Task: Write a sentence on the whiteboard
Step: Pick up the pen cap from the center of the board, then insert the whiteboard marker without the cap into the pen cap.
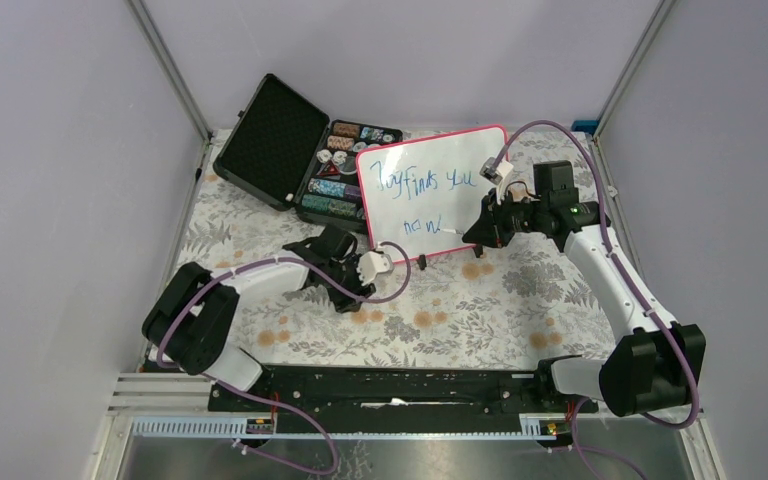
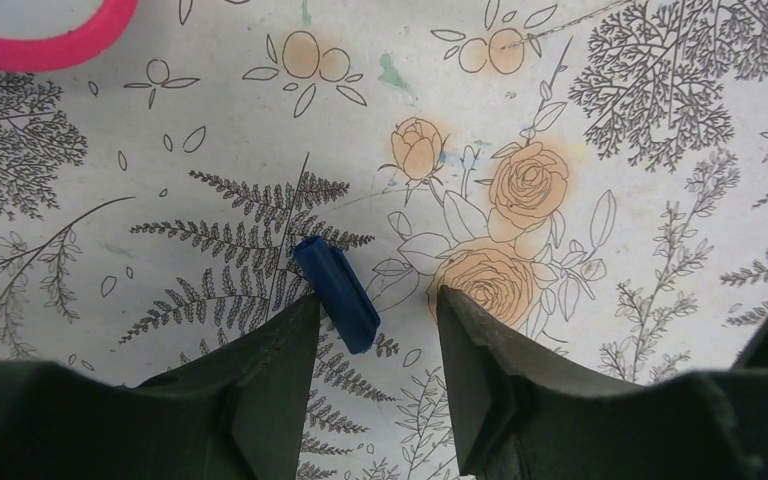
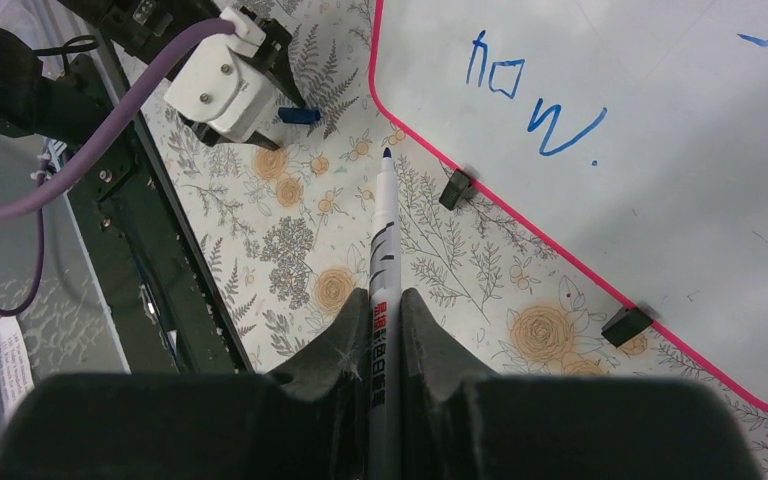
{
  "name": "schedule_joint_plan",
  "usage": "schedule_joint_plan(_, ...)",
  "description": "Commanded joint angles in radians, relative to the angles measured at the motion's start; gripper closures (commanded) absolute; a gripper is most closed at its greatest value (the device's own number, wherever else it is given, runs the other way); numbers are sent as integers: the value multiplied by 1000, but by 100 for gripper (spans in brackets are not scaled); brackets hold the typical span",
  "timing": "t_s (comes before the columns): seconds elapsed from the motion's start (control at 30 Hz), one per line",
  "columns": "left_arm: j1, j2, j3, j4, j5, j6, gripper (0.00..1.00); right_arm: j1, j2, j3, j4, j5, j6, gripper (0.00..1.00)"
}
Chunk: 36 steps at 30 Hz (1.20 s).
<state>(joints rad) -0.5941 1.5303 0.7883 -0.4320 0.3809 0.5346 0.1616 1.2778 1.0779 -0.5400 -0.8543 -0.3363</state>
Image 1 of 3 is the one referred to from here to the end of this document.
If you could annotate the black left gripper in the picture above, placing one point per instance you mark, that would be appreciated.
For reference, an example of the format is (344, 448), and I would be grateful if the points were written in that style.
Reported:
(357, 285)

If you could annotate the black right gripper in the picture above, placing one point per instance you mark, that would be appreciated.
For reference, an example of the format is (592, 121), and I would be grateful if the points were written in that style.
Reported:
(490, 230)

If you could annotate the whiteboard marker pen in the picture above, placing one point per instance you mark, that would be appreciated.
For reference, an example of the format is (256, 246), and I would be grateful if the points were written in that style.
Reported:
(451, 231)

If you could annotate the pink framed whiteboard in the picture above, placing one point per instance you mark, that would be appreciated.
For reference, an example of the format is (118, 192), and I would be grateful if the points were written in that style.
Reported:
(412, 189)

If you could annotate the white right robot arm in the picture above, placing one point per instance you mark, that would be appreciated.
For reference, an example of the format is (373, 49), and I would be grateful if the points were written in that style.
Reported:
(656, 362)

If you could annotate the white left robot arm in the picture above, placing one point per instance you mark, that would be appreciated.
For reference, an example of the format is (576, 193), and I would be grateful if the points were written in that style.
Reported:
(189, 324)

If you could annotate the floral tablecloth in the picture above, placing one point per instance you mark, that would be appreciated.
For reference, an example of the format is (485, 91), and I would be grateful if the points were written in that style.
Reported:
(507, 309)

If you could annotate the blue clamp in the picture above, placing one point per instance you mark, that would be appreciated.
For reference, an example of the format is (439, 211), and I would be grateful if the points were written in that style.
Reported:
(588, 127)

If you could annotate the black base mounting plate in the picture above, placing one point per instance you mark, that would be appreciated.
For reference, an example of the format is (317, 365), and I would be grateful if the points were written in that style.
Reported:
(378, 400)

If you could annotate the black poker chip case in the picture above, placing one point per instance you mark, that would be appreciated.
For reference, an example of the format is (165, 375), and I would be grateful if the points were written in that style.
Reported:
(288, 153)

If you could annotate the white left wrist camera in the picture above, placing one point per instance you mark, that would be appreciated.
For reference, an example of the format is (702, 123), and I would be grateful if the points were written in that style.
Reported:
(373, 264)

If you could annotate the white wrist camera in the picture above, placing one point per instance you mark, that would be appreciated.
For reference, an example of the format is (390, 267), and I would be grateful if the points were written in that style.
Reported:
(373, 264)
(498, 172)

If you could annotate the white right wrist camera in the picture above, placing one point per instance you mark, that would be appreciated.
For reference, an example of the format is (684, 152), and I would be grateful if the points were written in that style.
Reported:
(498, 172)

